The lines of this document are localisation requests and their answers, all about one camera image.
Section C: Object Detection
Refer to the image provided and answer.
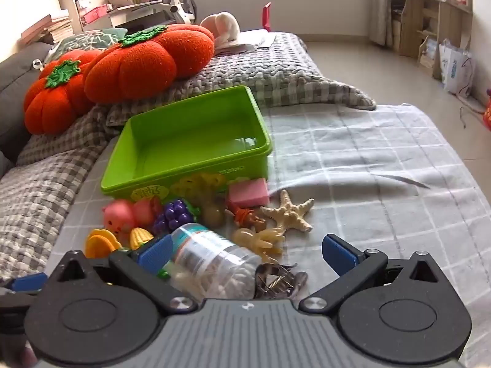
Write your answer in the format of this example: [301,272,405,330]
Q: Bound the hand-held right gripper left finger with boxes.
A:
[47,234,195,313]

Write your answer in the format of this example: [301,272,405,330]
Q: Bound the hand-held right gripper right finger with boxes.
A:
[298,233,448,313]

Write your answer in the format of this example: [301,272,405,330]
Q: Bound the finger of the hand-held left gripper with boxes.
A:
[11,272,49,293]

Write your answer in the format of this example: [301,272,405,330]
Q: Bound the yellow corn toy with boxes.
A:
[128,227,155,252]

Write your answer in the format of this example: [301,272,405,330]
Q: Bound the purple grape toy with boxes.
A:
[153,198,202,235]

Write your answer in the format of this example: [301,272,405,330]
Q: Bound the pink pig toy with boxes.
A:
[102,198,164,244]

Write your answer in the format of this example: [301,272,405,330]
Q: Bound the orange pumpkin toy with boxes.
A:
[84,228,124,260]

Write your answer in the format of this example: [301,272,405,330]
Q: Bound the clear cotton swab jar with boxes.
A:
[168,222,262,302]

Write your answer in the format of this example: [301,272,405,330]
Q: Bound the metal binder clip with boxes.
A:
[253,262,310,301]

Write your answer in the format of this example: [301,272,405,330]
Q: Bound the green plastic bin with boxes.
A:
[100,85,273,200]

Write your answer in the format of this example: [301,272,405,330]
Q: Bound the beige starfish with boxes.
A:
[260,189,315,235]

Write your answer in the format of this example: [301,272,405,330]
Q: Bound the brown pear toy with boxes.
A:
[201,199,225,227]

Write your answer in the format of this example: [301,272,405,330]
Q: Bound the yellow translucent toy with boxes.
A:
[170,172,227,204]

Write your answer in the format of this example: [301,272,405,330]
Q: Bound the beige octopus toy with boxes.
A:
[232,227,287,258]

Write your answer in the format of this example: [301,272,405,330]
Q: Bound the light grid bed sheet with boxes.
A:
[45,103,491,368]

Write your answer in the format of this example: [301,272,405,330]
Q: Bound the small red brown toy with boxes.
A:
[234,207,268,231]

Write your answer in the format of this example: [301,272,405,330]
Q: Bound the pink sponge block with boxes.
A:
[226,178,271,209]

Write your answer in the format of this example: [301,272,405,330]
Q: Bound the small orange pumpkin cushion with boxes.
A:
[23,49,105,136]

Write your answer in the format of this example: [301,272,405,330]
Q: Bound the large orange pumpkin cushion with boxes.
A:
[83,24,215,104]

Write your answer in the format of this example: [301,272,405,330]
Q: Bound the grey sofa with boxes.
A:
[0,42,53,166]

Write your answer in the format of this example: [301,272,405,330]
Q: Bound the teal patterned pillow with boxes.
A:
[45,28,128,63]

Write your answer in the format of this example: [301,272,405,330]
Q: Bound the white papers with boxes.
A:
[214,30,277,53]

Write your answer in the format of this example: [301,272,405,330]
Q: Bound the pink white plush toy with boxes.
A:
[200,12,242,49]

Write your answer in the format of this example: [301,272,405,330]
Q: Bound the stack of books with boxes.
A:
[21,14,74,45]

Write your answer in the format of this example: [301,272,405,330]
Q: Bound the beige curtain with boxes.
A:
[369,0,396,47]

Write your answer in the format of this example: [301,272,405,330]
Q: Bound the wooden shelf desk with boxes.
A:
[390,0,475,82]

